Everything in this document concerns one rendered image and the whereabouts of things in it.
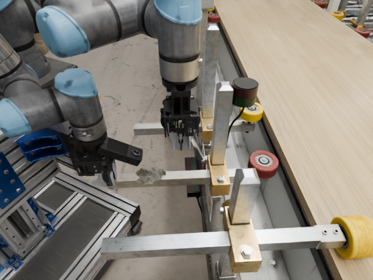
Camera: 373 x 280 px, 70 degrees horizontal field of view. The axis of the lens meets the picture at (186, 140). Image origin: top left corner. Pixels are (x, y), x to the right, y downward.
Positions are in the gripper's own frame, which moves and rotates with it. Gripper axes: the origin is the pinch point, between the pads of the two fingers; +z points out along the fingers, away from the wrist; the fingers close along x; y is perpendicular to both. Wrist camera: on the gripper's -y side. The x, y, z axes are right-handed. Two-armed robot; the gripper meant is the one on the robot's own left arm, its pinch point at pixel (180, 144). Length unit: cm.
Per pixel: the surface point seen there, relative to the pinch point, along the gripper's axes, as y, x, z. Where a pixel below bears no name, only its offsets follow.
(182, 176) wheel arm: -0.2, 0.2, 12.8
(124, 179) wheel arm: -0.3, -15.9, 12.8
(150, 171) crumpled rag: -0.9, -8.7, 10.9
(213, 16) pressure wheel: -123, 25, 8
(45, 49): -284, -159, 93
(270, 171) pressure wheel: 2.8, 23.7, 8.7
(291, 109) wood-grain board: -25.2, 39.4, 8.8
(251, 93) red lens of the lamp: -2.2, 16.3, -12.8
